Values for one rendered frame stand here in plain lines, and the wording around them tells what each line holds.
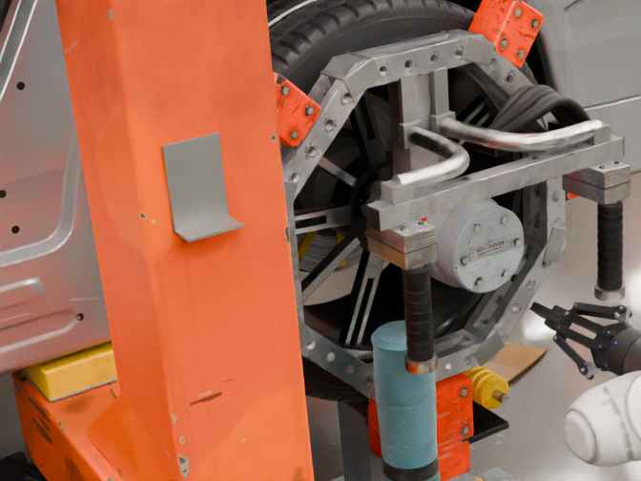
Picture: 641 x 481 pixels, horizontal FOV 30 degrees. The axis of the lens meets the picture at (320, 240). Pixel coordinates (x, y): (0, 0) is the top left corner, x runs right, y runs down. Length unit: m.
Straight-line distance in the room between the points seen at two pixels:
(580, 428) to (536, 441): 1.25
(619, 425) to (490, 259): 0.29
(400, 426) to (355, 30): 0.58
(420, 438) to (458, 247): 0.30
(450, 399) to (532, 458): 0.89
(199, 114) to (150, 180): 0.08
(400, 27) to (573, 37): 0.43
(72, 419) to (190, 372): 0.53
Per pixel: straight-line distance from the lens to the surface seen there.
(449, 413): 1.96
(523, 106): 1.76
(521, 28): 1.85
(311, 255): 2.03
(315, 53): 1.74
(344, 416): 2.14
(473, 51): 1.79
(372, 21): 1.79
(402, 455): 1.79
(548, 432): 2.91
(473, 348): 1.95
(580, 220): 4.15
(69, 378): 1.80
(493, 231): 1.70
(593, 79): 2.19
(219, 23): 1.16
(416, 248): 1.53
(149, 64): 1.13
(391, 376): 1.72
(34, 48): 1.67
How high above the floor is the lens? 1.51
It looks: 22 degrees down
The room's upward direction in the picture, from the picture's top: 5 degrees counter-clockwise
